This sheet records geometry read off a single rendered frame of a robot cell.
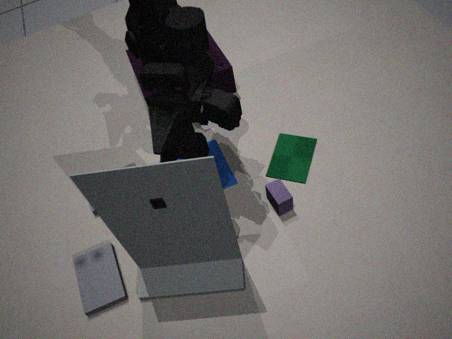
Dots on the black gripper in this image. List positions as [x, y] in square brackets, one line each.
[172, 113]

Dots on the blue square zone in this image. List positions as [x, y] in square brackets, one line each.
[226, 176]

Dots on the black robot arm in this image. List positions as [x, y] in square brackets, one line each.
[161, 31]

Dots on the green flat square mat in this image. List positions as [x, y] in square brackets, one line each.
[292, 158]

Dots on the purple rectangular block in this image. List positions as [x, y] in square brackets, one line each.
[279, 197]

